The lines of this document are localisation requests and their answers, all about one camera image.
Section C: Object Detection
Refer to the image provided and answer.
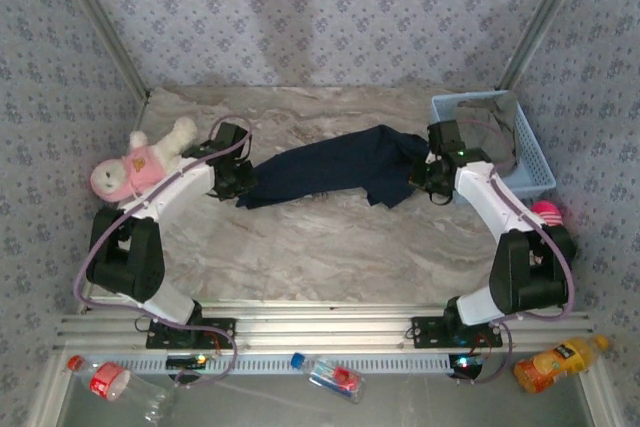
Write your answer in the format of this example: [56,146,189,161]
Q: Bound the grey garment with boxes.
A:
[452,95,520,177]

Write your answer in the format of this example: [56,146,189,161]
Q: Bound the navy blue garment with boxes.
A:
[234,124,431,211]

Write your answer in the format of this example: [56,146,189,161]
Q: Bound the white teddy bear pink hoodie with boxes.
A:
[89,116,199,206]

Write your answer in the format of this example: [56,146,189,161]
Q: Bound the light blue plastic basket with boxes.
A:
[430,90,558,198]

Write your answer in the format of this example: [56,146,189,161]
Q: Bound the doll with pink striped hat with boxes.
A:
[529,200,580,268]

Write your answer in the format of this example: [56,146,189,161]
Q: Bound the small circuit board with LED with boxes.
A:
[166,355,209,369]
[448,354,485,379]

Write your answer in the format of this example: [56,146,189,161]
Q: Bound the small water bottle blue cap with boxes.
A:
[291,351,366,405]

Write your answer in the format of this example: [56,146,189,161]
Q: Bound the empty clear bottle red label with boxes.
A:
[67,354,176,423]

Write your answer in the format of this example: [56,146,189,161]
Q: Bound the orange juice bottle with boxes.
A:
[513,334,611,395]

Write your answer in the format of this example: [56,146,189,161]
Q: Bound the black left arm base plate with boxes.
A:
[145,316,237,350]

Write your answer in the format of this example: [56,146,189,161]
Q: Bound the aluminium corner post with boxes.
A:
[497,0,596,93]
[49,0,151,101]

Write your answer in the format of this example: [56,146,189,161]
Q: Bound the aluminium rail beam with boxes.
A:
[53,296,596,351]

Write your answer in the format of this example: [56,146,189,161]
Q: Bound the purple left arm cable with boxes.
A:
[73,116,254,391]

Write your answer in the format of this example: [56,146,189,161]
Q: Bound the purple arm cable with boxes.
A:
[73,116,254,391]
[452,119,575,386]

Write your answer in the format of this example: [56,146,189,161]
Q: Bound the slotted grey cable duct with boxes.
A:
[67,350,454,377]

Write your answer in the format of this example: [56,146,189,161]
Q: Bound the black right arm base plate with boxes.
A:
[410,315,504,350]

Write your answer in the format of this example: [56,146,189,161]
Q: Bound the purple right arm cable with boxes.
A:
[452,119,575,386]

